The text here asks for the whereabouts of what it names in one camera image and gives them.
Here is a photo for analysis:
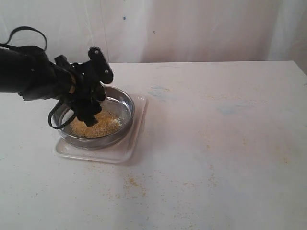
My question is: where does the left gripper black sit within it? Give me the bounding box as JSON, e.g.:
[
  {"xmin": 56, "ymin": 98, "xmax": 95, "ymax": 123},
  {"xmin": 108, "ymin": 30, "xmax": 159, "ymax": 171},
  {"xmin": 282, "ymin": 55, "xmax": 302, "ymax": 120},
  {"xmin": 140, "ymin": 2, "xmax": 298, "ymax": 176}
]
[{"xmin": 55, "ymin": 55, "xmax": 106, "ymax": 127}]

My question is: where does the yellow and white grain mix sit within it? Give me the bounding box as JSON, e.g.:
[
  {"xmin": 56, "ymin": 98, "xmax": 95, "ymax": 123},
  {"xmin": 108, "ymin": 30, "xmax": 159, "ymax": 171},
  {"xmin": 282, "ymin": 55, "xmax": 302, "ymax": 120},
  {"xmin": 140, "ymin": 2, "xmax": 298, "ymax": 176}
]
[{"xmin": 70, "ymin": 111, "xmax": 122, "ymax": 138}]

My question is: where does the round steel sieve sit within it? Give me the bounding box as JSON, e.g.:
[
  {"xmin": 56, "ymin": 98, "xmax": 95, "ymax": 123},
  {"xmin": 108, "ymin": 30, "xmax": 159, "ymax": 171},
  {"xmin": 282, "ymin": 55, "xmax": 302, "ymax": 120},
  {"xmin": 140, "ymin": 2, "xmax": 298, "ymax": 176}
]
[{"xmin": 59, "ymin": 86, "xmax": 135, "ymax": 150}]

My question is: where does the white square tray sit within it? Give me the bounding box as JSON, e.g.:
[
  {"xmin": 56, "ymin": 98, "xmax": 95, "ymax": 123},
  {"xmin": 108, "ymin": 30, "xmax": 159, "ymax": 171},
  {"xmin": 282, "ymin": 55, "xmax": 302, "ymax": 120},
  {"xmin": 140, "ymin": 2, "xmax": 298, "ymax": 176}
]
[{"xmin": 55, "ymin": 94, "xmax": 148, "ymax": 164}]

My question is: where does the white backdrop curtain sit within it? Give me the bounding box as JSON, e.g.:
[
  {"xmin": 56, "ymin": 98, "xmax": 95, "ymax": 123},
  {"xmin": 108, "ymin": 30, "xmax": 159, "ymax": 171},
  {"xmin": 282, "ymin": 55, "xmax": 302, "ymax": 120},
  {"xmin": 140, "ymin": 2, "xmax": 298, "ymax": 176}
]
[{"xmin": 0, "ymin": 0, "xmax": 307, "ymax": 71}]

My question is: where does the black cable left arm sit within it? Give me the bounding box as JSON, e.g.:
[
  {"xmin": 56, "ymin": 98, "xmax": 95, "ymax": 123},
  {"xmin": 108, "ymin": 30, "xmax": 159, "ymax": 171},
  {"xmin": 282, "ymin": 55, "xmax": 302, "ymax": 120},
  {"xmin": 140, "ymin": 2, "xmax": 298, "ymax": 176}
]
[{"xmin": 5, "ymin": 26, "xmax": 75, "ymax": 130}]

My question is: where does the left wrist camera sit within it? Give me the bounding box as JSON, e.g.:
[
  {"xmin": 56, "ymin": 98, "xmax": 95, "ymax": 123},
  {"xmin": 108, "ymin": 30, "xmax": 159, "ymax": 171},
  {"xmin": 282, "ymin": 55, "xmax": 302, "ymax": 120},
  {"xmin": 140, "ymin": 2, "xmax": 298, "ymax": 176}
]
[{"xmin": 88, "ymin": 47, "xmax": 114, "ymax": 84}]

